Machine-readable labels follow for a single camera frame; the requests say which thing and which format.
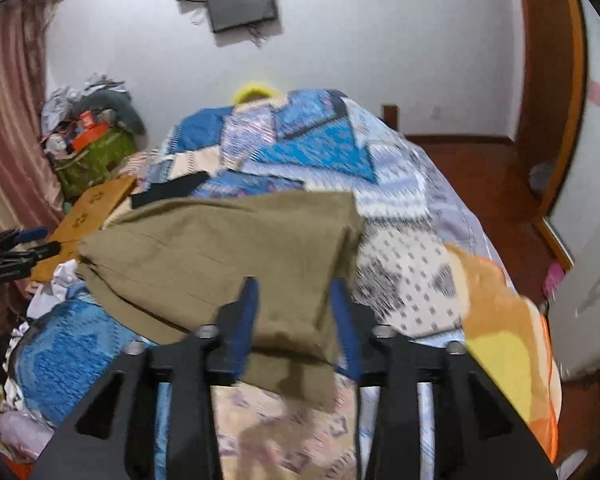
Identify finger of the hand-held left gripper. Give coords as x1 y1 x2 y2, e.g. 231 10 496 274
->
0 229 61 282

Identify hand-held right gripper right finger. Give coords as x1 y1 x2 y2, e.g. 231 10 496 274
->
329 277 559 480

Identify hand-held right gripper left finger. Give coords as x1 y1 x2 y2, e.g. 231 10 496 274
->
30 276 260 480

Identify olive green pants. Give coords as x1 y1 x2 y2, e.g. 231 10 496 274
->
75 191 366 414

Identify white cloth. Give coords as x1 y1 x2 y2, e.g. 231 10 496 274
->
26 259 98 321

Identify cardboard box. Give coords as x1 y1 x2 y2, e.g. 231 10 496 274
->
30 174 138 283

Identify green bag of clutter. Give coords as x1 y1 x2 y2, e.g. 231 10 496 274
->
42 110 141 200

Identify black cloth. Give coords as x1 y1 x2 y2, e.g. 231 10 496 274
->
131 172 210 210

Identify pink curtain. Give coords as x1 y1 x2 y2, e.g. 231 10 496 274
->
0 0 66 241

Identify patchwork patterned blanket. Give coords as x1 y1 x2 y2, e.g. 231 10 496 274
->
0 89 518 480

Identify orange yellow blanket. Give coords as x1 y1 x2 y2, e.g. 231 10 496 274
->
442 243 563 463

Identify grey cloth pile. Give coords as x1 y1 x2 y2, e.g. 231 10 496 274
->
41 73 147 136

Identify wooden door frame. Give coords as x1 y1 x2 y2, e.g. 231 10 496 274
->
512 0 588 271

